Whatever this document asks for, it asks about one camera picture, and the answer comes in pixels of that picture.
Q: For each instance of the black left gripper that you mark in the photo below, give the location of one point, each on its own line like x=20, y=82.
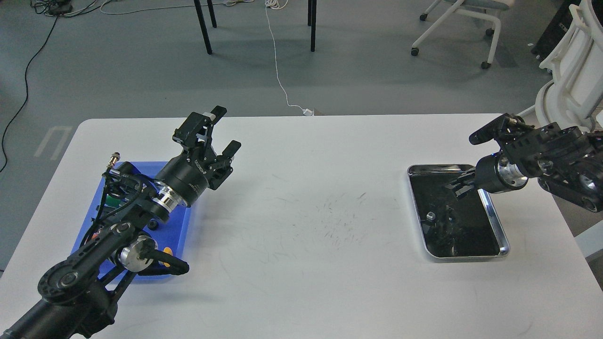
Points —
x=188, y=175

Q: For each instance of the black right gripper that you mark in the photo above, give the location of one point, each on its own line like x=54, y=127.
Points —
x=493, y=174

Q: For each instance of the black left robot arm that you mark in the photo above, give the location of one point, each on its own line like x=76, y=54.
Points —
x=81, y=293

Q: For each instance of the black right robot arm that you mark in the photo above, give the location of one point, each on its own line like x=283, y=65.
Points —
x=565, y=162

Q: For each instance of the silver metal tray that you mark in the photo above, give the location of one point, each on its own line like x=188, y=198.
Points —
x=454, y=229

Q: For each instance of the blue plastic tray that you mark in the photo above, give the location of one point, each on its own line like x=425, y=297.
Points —
x=171, y=234

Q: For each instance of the silver metal connector plug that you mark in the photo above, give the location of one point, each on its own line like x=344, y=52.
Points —
x=114, y=158

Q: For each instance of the white office chair right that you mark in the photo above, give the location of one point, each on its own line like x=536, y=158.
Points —
x=573, y=98

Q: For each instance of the black table legs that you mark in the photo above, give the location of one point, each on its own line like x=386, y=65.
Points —
x=269, y=4

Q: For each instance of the green button black switch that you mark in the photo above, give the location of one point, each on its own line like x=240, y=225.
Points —
x=111, y=202

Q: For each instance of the yellow push button switch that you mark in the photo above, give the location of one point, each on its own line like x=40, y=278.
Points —
x=167, y=261

